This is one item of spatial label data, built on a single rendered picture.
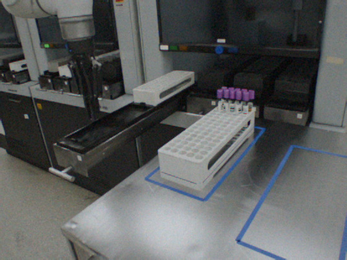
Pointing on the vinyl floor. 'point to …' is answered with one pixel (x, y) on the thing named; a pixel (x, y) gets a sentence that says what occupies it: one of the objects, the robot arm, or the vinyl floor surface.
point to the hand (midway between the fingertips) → (92, 107)
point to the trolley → (228, 205)
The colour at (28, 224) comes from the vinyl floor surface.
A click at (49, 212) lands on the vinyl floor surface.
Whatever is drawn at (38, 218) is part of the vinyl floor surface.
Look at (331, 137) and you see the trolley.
